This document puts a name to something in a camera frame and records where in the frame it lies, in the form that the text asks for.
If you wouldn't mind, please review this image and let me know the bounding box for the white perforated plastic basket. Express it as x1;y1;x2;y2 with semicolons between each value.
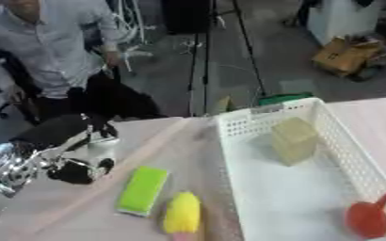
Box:
214;97;386;241

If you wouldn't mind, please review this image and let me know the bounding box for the green flat object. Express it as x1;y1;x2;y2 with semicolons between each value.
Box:
257;91;315;106

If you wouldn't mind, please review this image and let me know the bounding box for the red plastic scoop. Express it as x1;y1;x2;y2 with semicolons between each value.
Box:
345;191;386;241

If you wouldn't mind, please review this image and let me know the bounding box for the black tripod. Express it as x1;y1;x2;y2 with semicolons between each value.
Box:
185;0;269;118

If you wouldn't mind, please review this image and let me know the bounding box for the tan rectangular block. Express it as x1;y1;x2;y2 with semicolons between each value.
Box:
270;117;320;167

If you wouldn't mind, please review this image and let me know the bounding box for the green rectangular sponge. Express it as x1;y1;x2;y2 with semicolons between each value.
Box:
114;166;172;218

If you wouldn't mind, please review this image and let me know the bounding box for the tan cardboard box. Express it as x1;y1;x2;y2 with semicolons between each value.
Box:
310;36;386;78

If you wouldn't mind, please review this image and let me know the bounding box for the yellow brush with pink handle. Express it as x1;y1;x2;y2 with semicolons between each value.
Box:
161;191;203;241

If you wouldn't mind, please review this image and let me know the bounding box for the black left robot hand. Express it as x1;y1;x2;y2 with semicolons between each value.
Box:
9;113;121;185

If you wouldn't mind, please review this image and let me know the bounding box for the white cabinet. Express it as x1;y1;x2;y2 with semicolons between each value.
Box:
305;0;384;46

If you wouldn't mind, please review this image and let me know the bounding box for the person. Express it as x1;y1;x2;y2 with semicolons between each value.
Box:
0;0;169;121

